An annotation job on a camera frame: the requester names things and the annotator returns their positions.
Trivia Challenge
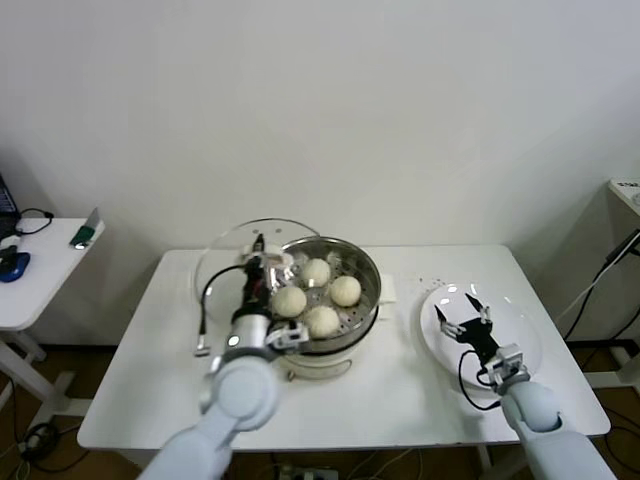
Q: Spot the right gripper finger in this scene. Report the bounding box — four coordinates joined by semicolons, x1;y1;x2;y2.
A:
465;293;493;328
434;305;464;339

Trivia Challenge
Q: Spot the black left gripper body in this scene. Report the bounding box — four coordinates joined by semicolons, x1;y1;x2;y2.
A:
242;267;272;314

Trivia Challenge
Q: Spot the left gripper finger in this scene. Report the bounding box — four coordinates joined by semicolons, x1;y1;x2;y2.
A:
248;232;269;272

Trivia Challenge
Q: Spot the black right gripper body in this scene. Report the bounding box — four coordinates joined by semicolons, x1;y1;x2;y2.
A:
457;318;502;367

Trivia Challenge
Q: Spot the glass pot lid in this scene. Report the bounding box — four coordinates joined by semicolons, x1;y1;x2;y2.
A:
192;216;324;326

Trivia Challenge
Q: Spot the white steamed baozi bun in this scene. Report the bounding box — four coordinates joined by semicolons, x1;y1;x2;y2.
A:
272;285;308;319
301;258;333;288
328;275;362;307
303;305;340;339

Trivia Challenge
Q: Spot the stainless steel steamer basket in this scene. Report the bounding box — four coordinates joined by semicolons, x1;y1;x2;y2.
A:
264;237;383;351

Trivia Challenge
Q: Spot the white round plate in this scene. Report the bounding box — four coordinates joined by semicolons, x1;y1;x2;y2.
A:
418;282;544;399

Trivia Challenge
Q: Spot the white side table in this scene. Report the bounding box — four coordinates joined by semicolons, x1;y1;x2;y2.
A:
0;217;106;401

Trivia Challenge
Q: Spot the blue computer mouse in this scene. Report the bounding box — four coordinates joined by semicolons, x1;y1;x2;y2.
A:
0;252;31;284

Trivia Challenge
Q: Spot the dark laptop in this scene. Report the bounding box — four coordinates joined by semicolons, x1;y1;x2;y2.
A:
0;174;24;239

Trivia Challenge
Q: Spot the grey floor adapter plug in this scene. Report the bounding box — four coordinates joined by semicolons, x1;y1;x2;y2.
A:
14;422;56;451

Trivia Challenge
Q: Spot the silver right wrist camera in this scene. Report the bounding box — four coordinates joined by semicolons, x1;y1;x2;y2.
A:
487;344;530;389

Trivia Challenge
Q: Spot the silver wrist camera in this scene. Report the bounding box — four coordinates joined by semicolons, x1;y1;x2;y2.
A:
487;344;530;389
266;323;310;354

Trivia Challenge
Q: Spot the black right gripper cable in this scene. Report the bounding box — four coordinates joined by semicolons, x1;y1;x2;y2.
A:
457;349;501;412

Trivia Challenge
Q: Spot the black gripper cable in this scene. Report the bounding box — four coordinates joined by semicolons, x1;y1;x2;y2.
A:
457;349;501;412
192;264;251;359

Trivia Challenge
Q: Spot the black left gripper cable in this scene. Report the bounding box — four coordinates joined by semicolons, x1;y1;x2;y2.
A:
192;264;251;359

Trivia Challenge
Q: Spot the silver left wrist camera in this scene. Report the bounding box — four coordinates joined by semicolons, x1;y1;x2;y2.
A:
266;323;310;354

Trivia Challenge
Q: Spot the white power cable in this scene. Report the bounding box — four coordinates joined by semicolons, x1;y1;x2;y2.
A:
552;259;616;326

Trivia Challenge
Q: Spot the black power cable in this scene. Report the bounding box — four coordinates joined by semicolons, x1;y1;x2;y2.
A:
562;227;640;341

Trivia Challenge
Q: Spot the green handled scraper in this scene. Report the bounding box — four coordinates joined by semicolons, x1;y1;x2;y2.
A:
68;206;105;250

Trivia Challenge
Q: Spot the black looped cable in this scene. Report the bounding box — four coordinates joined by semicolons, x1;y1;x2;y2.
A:
13;208;55;239

